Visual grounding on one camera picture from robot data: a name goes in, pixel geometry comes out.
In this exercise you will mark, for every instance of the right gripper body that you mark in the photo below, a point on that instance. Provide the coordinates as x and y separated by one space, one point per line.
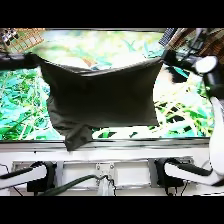
180 60

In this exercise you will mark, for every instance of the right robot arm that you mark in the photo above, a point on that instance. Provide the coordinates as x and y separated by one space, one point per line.
218 133

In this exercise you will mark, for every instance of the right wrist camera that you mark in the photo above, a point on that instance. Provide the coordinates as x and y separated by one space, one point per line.
198 41

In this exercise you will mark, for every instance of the silver frame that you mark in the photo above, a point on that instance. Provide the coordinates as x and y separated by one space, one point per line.
133 173

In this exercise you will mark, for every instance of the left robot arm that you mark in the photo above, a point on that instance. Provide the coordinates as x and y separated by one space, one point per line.
20 176

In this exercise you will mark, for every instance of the dark green garment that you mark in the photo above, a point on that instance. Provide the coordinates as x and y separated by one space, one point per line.
103 96

